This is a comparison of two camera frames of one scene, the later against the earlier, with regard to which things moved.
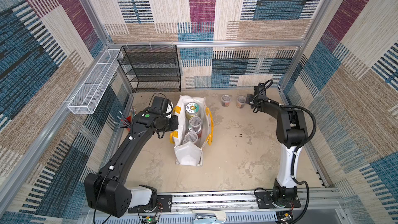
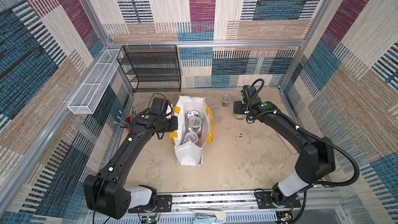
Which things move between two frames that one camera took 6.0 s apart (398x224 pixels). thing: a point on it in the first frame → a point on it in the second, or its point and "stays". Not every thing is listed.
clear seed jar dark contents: (195, 124) stays
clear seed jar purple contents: (190, 136) stays
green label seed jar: (192, 110) → (239, 116)
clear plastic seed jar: (226, 99) stays
